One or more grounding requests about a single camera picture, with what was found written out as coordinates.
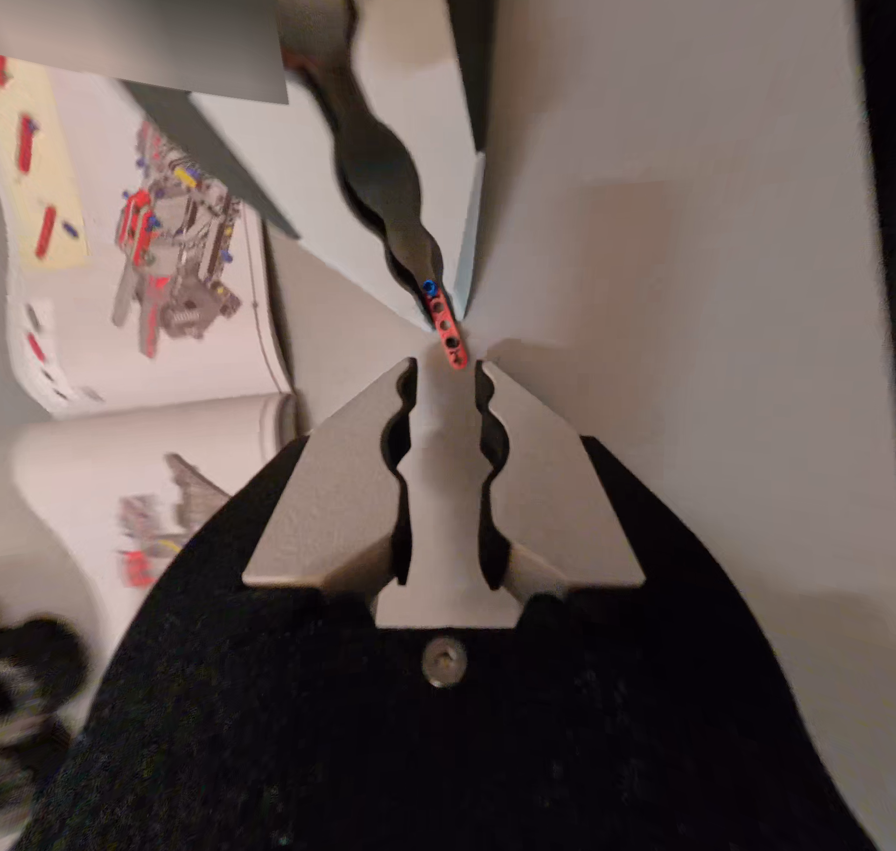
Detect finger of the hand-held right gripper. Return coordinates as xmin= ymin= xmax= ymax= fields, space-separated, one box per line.
xmin=188 ymin=91 xmax=436 ymax=335
xmin=308 ymin=0 xmax=487 ymax=327

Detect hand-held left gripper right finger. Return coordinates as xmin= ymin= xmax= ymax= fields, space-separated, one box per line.
xmin=474 ymin=359 xmax=646 ymax=605

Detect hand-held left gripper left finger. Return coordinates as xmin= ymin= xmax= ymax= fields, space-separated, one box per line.
xmin=240 ymin=356 xmax=420 ymax=592

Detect toy building instruction booklet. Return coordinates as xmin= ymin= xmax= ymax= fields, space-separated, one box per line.
xmin=0 ymin=53 xmax=298 ymax=589

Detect red toy brick beam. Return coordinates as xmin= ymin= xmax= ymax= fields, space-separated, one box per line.
xmin=426 ymin=287 xmax=470 ymax=372

